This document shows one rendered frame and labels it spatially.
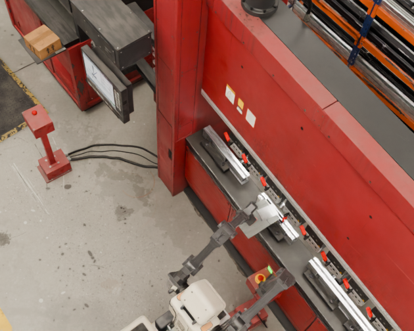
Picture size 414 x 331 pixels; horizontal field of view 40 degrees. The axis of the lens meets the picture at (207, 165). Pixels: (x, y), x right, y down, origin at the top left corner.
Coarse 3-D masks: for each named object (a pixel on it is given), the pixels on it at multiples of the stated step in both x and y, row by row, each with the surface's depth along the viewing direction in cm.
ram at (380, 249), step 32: (224, 32) 316; (224, 64) 335; (256, 64) 303; (224, 96) 357; (256, 96) 320; (288, 96) 290; (256, 128) 340; (288, 128) 306; (256, 160) 362; (288, 160) 324; (320, 160) 294; (288, 192) 345; (320, 192) 311; (352, 192) 283; (320, 224) 329; (352, 224) 298; (384, 224) 272; (352, 256) 315; (384, 256) 286; (384, 288) 302
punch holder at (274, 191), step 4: (268, 176) 358; (268, 180) 361; (268, 184) 363; (272, 184) 358; (272, 188) 362; (276, 188) 357; (268, 192) 369; (272, 192) 364; (276, 192) 359; (280, 192) 354; (272, 196) 367; (276, 196) 362; (280, 196) 357; (284, 196) 363; (276, 200) 365; (280, 200) 363
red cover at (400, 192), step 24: (216, 0) 303; (240, 0) 299; (240, 24) 294; (264, 24) 292; (264, 48) 285; (288, 72) 277; (312, 96) 270; (312, 120) 279; (336, 120) 264; (336, 144) 271; (360, 144) 258; (360, 168) 264; (384, 168) 253; (384, 192) 256; (408, 192) 247; (408, 216) 250
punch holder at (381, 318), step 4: (376, 308) 320; (372, 312) 326; (376, 312) 322; (368, 316) 332; (376, 316) 325; (380, 316) 320; (376, 320) 327; (380, 320) 322; (384, 320) 318; (376, 324) 329; (380, 324) 324; (384, 324) 321; (388, 324) 317; (380, 328) 326; (384, 328) 323; (388, 328) 319; (392, 328) 315
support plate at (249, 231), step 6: (258, 204) 385; (264, 204) 386; (258, 216) 381; (276, 216) 382; (258, 222) 379; (264, 222) 379; (270, 222) 379; (240, 228) 376; (246, 228) 376; (252, 228) 376; (258, 228) 377; (264, 228) 377; (246, 234) 374; (252, 234) 374
